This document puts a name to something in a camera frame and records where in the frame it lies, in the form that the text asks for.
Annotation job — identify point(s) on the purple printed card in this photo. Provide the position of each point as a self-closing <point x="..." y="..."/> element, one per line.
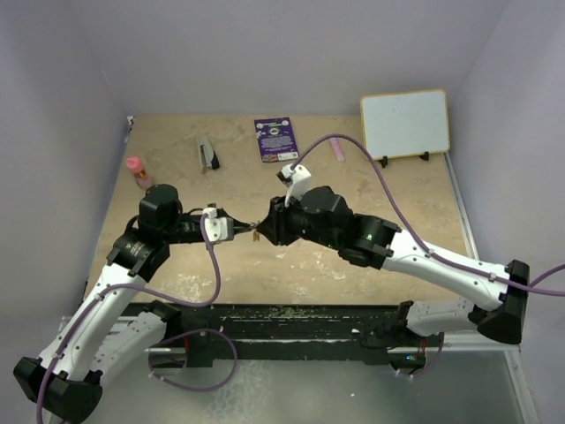
<point x="276" y="139"/>

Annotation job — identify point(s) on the pink capped small bottle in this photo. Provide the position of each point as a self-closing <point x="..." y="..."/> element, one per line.
<point x="137" y="168"/>

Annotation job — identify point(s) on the small whiteboard on stand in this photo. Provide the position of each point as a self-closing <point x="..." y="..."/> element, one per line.
<point x="405" y="124"/>

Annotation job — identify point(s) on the pink eraser stick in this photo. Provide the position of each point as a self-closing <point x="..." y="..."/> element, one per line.
<point x="336" y="147"/>

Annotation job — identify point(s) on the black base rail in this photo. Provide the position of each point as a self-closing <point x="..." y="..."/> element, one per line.
<point x="373" y="335"/>

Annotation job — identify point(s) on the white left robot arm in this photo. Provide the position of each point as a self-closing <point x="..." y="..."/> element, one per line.
<point x="67" y="379"/>

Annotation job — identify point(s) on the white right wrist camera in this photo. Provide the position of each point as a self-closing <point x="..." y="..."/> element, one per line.
<point x="297" y="179"/>

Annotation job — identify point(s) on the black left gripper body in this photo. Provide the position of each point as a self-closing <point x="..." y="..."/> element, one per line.
<point x="185" y="228"/>

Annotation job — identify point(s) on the grey black stapler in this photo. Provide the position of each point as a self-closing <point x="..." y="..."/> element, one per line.
<point x="208" y="157"/>

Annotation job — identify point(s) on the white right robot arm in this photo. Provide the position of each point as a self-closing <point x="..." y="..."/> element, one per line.
<point x="491" y="297"/>

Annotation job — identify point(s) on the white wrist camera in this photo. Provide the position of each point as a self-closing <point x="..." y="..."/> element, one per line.
<point x="297" y="179"/>
<point x="219" y="227"/>

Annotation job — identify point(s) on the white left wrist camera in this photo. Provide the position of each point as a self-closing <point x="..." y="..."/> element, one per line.
<point x="219" y="227"/>

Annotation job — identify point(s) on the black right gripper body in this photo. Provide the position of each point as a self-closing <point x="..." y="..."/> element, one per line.
<point x="291" y="222"/>

